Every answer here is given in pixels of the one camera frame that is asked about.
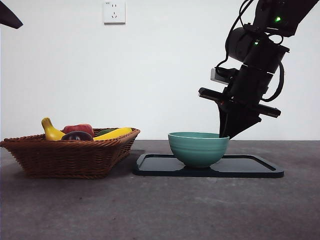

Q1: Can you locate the teal ribbed bowl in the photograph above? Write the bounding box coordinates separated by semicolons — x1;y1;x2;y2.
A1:
167;131;230;169

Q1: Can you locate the dark purple plum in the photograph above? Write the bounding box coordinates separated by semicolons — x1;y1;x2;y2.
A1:
61;131;94;142

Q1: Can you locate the black rectangular tray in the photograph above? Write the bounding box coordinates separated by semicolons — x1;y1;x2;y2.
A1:
132;153;285;179

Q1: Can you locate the green avocado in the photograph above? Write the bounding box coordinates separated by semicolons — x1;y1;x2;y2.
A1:
96;128;118;137

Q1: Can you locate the yellow banana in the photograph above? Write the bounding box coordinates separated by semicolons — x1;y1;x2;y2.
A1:
41;118;133;142

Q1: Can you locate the red apple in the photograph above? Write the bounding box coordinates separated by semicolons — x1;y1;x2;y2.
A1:
62;123;95;138

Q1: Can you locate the brown wicker basket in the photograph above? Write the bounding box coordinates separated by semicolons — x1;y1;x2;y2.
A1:
0;127;141;180

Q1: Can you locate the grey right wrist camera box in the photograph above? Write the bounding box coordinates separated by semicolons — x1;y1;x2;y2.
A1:
210;67;241;85

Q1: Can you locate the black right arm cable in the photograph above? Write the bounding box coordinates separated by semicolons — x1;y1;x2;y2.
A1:
262;61;286;102
214;0;252;75

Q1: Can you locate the white wall power socket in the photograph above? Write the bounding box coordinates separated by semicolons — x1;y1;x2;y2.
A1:
103;0;126;25

